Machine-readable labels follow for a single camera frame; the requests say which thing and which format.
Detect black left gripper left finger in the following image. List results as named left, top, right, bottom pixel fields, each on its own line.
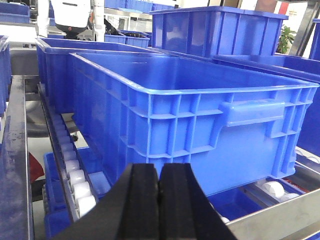
left=54, top=163, right=159, bottom=240

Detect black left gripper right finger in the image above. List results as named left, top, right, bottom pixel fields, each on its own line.
left=158, top=163, right=236, bottom=240

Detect white roller track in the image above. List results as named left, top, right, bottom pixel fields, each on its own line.
left=37, top=83, right=99, bottom=223

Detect blue bin centre front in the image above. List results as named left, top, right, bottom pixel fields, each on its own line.
left=70, top=52, right=318, bottom=195

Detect blue bin right front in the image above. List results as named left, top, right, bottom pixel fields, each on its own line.
left=212, top=53, right=320, bottom=157

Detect blue bin behind target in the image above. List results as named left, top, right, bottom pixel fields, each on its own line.
left=36, top=37, right=166, bottom=115

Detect tall blue crate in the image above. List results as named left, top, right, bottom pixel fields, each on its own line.
left=150, top=6, right=289, bottom=58

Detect white robot body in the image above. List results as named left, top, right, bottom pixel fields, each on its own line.
left=37, top=0, right=91, bottom=40

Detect green potted plant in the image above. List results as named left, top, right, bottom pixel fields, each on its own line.
left=276, top=25, right=297, bottom=54

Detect steel front shelf rail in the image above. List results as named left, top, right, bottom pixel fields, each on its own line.
left=226, top=189, right=320, bottom=240

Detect steel shelf divider rail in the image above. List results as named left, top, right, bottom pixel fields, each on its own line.
left=0, top=75, right=34, bottom=240

